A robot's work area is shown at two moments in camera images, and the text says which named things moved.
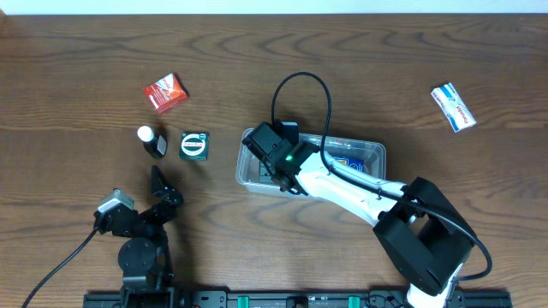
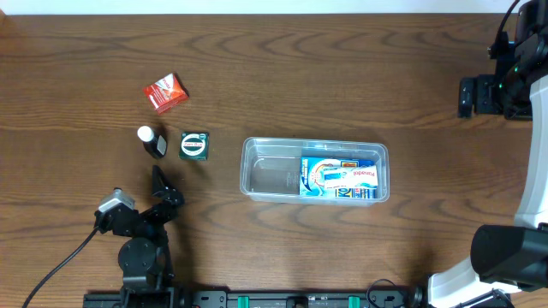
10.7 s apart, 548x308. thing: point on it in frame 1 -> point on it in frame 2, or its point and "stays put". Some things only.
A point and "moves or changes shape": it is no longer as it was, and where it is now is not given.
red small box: x=167 y=93 stays put
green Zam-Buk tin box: x=193 y=145 stays put
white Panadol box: x=454 y=109 moves or changes shape
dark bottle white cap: x=153 y=142 stays put
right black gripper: x=265 y=172 -> x=467 y=97
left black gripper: x=151 y=212 stays put
